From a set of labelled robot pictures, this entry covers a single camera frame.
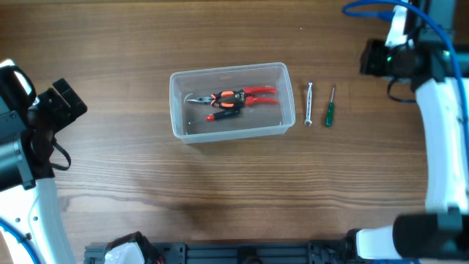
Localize green handled screwdriver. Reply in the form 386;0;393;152
325;85;336;128

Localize clear plastic container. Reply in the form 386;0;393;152
169;62;296;144

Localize small silver wrench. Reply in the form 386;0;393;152
304;82;313;127

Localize red and black screwdriver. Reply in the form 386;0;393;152
189;109;240;125

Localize orange black needle-nose pliers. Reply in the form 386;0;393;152
185;91;243;110

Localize red handled cutting pliers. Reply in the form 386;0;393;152
235;87;278;106

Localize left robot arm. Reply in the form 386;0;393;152
1;59;87;263

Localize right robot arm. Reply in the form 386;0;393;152
342;1;468;262

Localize left blue cable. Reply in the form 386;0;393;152
0;218;43;264

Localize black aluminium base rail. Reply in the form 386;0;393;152
84;240;352;264

